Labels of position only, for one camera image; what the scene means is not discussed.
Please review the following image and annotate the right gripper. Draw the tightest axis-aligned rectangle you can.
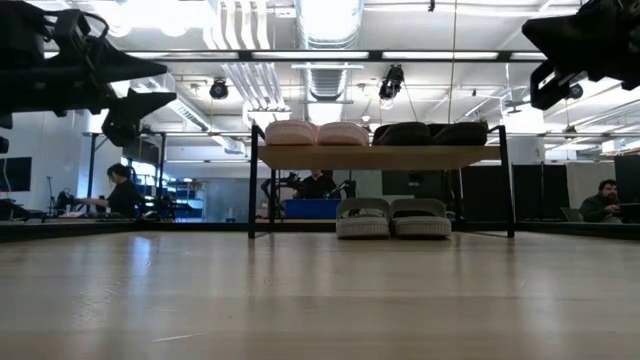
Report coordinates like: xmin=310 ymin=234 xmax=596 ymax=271
xmin=521 ymin=0 xmax=640 ymax=112

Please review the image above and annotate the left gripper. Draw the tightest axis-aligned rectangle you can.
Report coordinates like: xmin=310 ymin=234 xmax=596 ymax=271
xmin=0 ymin=9 xmax=178 ymax=148

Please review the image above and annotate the pink slide sandal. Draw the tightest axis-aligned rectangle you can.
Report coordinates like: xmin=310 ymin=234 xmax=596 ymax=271
xmin=316 ymin=121 xmax=371 ymax=147
xmin=263 ymin=119 xmax=319 ymax=147

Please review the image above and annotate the grey slide sandal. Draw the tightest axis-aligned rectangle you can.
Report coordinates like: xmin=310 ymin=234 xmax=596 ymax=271
xmin=389 ymin=198 xmax=453 ymax=238
xmin=335 ymin=197 xmax=391 ymax=239

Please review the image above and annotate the person leaning over desk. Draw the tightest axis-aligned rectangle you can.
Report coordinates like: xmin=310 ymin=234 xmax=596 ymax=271
xmin=74 ymin=162 xmax=147 ymax=219

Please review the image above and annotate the black room partition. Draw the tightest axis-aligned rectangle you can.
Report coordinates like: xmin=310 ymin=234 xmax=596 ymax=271
xmin=459 ymin=163 xmax=571 ymax=222

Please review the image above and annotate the dark desk monitor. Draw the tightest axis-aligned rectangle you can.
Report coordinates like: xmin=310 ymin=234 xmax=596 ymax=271
xmin=613 ymin=154 xmax=640 ymax=204

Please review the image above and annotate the person seated at laptop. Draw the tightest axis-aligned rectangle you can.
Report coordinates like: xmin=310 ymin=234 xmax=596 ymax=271
xmin=578 ymin=178 xmax=626 ymax=224

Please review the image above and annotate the person behind blue bin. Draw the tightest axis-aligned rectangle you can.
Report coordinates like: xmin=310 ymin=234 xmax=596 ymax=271
xmin=293 ymin=169 xmax=339 ymax=201

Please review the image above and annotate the blue bin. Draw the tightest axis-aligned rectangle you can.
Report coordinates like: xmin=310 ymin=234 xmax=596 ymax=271
xmin=283 ymin=198 xmax=341 ymax=221

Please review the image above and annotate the black overhead frame bar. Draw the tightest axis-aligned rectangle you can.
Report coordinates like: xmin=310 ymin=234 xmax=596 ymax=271
xmin=43 ymin=49 xmax=551 ymax=63

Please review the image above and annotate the dark wall monitor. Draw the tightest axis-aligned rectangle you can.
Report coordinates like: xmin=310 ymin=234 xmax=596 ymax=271
xmin=0 ymin=156 xmax=33 ymax=193

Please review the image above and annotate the wooden shelf with black frame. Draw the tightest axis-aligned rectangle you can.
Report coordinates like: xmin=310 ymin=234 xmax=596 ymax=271
xmin=247 ymin=123 xmax=516 ymax=240

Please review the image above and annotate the silver ventilation duct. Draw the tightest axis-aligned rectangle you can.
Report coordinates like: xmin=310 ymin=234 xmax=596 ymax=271
xmin=293 ymin=0 xmax=365 ymax=102

